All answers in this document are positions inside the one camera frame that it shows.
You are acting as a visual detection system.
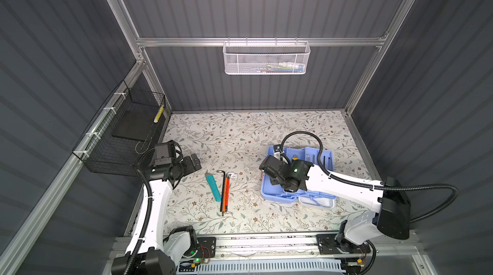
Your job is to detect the black foam pad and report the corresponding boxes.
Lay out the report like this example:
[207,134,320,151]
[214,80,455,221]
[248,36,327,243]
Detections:
[112,111,157,142]

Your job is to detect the yellow marker pen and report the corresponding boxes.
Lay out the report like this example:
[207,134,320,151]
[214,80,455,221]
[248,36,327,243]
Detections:
[154,105,164,123]

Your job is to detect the white and blue tool box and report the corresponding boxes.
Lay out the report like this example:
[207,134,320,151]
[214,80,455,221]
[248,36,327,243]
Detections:
[261,147,337,209]

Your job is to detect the black wire basket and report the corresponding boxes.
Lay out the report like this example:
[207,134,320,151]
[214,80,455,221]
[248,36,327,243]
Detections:
[73,84,166,177]

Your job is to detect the floral table mat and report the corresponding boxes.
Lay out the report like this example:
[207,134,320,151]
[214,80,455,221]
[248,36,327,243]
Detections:
[163,111,370,235]

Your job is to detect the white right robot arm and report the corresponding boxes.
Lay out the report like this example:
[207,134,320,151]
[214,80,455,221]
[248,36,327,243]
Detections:
[259,133,459,253]

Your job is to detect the white vented cable duct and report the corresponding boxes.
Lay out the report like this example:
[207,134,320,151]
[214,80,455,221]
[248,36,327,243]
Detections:
[177,258,347,274]

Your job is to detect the teal handled tool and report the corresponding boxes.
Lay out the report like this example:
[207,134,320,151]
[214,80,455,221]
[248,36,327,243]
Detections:
[205,172,222,203]

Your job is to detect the white wire mesh basket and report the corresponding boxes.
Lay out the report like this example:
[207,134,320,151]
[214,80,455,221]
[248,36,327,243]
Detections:
[222,41,311,75]

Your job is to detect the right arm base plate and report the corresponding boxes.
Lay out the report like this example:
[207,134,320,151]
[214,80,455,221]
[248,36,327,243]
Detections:
[315,234,372,256]

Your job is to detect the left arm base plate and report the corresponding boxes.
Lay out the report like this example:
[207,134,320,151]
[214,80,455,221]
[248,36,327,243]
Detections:
[182,236,217,259]

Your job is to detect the red handled pliers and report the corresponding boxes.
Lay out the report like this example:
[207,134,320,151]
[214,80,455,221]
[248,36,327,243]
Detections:
[223,172,238,213]

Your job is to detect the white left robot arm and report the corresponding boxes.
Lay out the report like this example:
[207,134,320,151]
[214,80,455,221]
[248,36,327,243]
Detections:
[110,140,202,274]

